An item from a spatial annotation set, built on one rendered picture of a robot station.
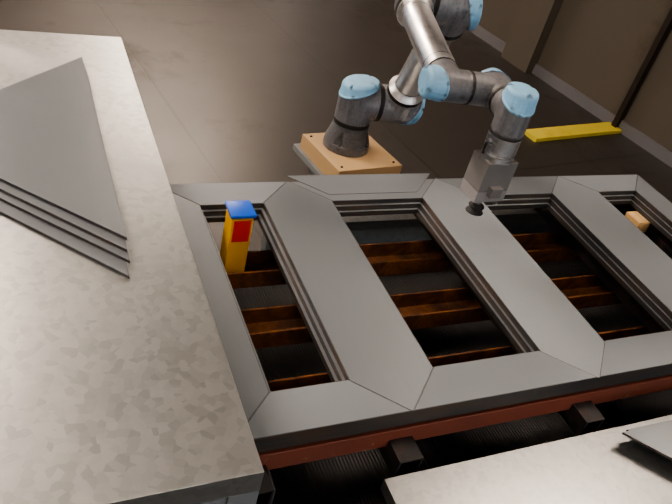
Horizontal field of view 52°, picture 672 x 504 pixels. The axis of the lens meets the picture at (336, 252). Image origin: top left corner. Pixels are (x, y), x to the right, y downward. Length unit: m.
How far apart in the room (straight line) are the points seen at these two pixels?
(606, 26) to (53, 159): 4.54
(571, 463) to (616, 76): 4.09
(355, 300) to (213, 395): 0.57
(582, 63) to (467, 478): 4.43
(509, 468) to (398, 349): 0.31
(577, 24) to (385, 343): 4.41
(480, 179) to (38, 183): 0.91
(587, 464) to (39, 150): 1.21
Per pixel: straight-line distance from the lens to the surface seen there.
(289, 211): 1.65
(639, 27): 5.24
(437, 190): 1.90
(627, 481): 1.54
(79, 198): 1.23
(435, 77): 1.53
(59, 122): 1.44
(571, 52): 5.57
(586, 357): 1.56
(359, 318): 1.40
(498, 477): 1.39
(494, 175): 1.58
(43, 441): 0.91
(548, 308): 1.64
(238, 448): 0.90
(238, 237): 1.58
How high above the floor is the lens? 1.78
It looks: 36 degrees down
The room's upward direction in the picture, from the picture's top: 16 degrees clockwise
